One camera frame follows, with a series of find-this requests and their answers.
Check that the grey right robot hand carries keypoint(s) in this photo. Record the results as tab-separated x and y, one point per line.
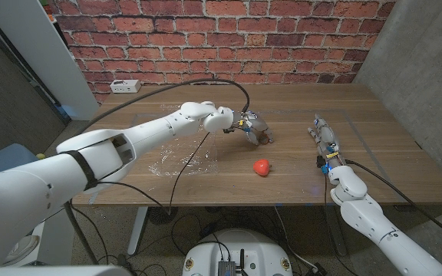
326	140

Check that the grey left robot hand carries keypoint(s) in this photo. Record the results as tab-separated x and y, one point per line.
253	126

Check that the small grey orange ball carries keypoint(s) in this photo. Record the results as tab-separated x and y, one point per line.
266	140

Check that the clear plastic wrap sheet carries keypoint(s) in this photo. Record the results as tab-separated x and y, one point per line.
190	161

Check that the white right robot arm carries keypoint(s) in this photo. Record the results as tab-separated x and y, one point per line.
370	222

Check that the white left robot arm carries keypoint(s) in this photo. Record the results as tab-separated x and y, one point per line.
148	130

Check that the red cap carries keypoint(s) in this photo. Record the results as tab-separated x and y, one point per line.
261	167

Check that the brick print backdrop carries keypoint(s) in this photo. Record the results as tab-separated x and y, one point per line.
221	38

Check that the grey table leg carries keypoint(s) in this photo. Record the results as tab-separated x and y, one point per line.
334	237

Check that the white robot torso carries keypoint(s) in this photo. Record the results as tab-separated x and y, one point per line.
259	253

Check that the black round floor fan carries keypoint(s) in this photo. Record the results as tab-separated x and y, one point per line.
161	215

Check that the white power strip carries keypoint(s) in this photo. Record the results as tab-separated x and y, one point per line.
125	86

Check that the white table leg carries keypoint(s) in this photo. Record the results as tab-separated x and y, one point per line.
137	230

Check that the yellow green tennis ball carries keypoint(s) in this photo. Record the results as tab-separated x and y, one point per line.
41	156

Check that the white robot chest panel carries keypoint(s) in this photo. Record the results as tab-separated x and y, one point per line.
52	271

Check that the blue plastic bin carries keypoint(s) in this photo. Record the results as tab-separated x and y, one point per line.
6	161

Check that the grey sneaker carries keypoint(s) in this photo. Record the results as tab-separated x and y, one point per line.
21	249

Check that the white wall panel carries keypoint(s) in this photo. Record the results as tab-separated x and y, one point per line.
40	50

